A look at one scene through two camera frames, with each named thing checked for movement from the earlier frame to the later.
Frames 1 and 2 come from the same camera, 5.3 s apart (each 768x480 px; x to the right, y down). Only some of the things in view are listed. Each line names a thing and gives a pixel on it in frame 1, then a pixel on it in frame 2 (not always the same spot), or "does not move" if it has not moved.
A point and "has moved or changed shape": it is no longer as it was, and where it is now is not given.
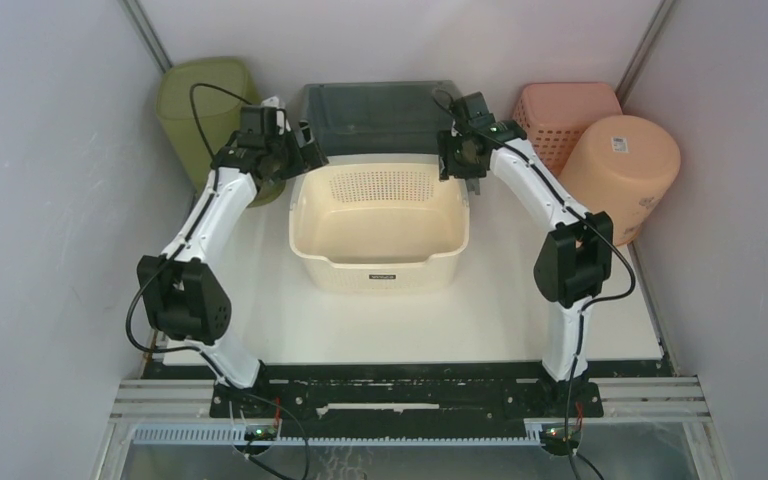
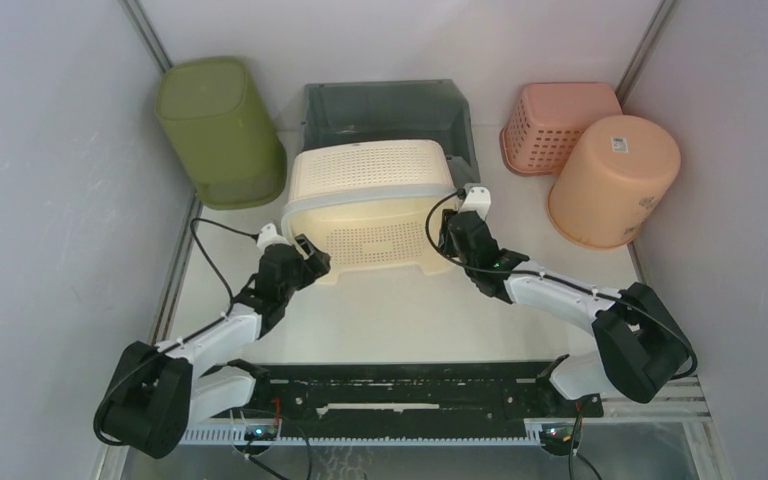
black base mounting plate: [478, 394] does not move
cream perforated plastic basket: [375, 228] has moved or changed shape
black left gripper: [306, 158] → [319, 262]
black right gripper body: [454, 159] → [445, 243]
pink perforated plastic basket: [554, 115] does not move
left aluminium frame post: [140, 19] does not move
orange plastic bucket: [622, 166] does not move
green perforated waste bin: [199, 102] does not move
